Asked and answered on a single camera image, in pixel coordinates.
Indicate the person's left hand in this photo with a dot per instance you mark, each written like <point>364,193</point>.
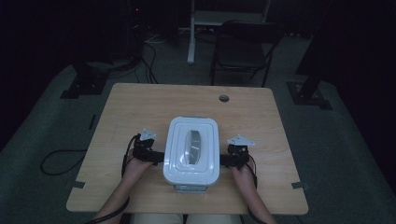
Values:
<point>135,171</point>

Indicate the black folding chair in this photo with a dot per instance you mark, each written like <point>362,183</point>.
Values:
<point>241,53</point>

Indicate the black strip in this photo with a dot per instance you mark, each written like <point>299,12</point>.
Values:
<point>92,122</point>

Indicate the grey tape piece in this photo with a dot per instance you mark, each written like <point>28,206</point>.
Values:
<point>300,186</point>
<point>76,184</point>

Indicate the white container lid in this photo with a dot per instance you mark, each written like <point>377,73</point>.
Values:
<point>191,149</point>

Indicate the clear grey storage container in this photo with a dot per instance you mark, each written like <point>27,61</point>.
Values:
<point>190,188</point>

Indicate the white desk frame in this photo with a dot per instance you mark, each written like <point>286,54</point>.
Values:
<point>191,40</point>

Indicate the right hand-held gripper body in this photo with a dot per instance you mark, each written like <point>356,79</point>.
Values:
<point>239,155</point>

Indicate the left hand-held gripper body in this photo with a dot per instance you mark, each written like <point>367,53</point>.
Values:
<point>143,149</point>

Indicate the black stand base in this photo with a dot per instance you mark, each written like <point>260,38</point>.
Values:
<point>306,96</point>
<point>84,84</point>

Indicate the dark equipment cabinet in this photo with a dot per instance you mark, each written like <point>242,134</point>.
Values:
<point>127,31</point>

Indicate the person's right hand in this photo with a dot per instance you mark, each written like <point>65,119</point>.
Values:
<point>244,177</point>

